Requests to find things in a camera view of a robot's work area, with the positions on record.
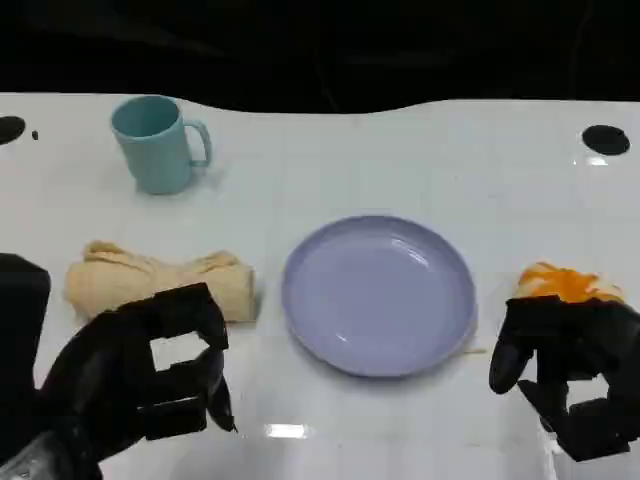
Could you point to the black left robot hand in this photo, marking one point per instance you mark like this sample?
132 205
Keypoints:
115 360

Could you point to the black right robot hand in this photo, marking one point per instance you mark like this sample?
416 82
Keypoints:
575 340

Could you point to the beige towel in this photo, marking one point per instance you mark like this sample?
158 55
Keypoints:
150 280

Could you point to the orange and white bread roll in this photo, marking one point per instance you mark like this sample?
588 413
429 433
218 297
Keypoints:
565 282

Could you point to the black table grommet hole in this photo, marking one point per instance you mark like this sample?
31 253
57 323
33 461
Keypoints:
9 129
606 139

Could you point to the lilac plate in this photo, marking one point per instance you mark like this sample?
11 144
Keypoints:
375 295

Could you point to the pale green mug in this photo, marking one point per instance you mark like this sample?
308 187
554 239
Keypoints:
152 150

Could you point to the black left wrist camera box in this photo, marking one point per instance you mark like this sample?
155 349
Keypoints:
20 310

